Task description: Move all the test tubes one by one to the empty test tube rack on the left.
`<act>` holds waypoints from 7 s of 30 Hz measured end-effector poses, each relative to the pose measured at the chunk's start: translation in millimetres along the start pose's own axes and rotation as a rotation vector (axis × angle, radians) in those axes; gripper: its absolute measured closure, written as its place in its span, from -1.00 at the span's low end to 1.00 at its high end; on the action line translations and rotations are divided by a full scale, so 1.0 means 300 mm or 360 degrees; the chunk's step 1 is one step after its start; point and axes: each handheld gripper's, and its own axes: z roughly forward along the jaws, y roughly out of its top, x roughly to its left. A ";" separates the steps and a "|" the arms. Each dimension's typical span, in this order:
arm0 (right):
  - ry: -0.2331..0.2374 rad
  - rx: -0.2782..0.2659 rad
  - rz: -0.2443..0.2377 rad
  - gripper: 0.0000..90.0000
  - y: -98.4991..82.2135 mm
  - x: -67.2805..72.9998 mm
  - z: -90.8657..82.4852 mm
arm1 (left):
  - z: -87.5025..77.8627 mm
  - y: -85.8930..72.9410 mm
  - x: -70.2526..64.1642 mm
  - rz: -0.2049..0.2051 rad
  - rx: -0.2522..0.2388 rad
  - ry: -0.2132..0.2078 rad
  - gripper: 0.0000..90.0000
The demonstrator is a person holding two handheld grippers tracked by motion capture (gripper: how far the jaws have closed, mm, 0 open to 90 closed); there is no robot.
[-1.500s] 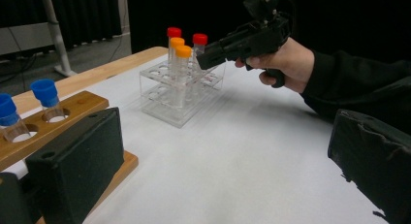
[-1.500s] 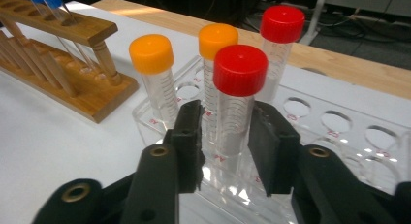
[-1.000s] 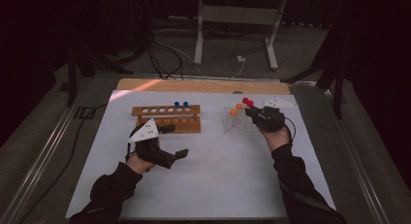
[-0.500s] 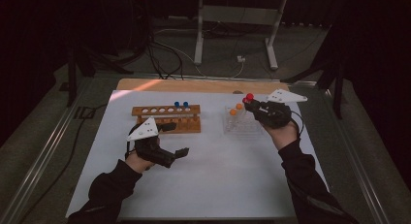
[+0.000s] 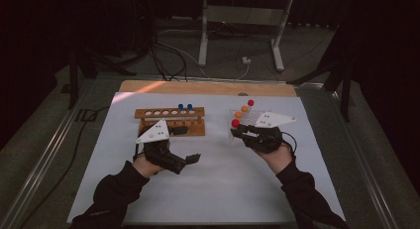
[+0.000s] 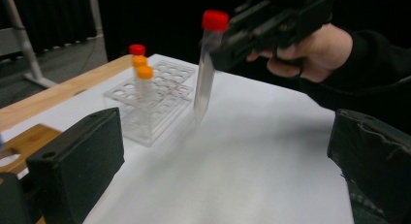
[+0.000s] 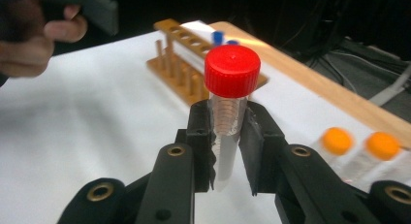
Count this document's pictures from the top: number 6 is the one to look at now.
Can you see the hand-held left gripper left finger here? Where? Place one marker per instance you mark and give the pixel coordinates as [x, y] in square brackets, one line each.
[77, 166]

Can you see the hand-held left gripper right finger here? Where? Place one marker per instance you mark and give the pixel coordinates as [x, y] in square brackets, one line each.
[378, 166]

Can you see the red cap test tube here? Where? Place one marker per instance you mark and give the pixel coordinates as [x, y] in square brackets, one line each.
[214, 20]
[137, 49]

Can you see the wooden test tube rack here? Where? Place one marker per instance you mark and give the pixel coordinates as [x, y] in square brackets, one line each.
[29, 140]

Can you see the clear plastic test tube rack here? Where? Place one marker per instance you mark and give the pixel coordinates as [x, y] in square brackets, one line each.
[151, 120]

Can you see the orange cap test tube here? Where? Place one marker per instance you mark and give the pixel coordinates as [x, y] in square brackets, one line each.
[145, 72]
[140, 60]

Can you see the white table sheet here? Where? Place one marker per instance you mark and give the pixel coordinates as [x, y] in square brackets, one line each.
[226, 172]

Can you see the dark curtain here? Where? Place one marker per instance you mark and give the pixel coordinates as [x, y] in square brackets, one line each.
[55, 17]

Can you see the white metal stand frame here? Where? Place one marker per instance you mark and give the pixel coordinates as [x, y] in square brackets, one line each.
[24, 39]

